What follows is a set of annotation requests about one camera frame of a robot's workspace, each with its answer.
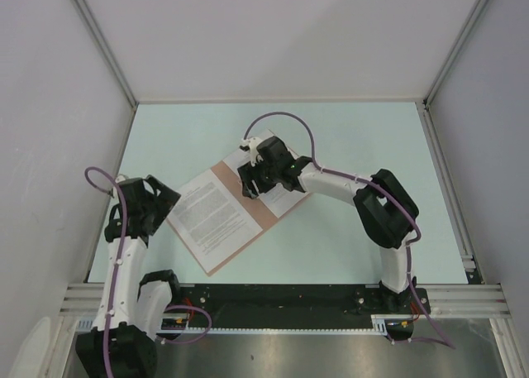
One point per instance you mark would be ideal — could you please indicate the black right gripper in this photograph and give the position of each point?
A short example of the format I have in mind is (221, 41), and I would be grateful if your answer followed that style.
(247, 174)

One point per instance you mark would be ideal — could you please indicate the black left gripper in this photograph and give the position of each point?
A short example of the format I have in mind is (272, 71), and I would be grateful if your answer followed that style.
(166, 200)

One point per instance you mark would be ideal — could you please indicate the printed text paper sheet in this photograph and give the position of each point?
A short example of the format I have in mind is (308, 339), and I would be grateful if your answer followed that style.
(269, 148)

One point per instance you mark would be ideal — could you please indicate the white paper sheet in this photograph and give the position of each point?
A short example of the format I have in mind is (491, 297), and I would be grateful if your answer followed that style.
(211, 223)

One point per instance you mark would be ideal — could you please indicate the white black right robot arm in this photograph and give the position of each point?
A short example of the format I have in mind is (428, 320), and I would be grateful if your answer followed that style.
(387, 212)

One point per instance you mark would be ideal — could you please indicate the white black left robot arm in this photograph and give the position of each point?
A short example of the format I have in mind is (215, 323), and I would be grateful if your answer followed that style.
(122, 339)

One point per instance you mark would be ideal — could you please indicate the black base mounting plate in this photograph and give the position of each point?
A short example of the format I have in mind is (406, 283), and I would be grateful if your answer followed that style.
(368, 299)

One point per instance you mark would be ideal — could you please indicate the aluminium left corner post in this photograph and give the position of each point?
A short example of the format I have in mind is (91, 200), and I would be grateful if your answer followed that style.
(94, 29)

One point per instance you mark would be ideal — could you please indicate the aluminium corner post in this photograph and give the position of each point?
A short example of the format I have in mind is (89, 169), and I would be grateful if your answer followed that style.
(94, 29)
(476, 12)

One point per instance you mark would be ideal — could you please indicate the slotted grey cable duct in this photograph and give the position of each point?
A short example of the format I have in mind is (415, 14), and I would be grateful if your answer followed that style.
(377, 327)

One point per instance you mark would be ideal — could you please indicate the aluminium right side rail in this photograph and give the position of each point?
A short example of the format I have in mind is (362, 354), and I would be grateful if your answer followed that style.
(457, 220)

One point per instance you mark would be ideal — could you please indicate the aluminium front frame rail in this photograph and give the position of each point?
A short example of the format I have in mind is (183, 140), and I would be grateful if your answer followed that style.
(447, 301)

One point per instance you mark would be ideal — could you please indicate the aluminium right corner post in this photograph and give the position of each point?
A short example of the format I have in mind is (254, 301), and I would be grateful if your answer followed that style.
(476, 12)

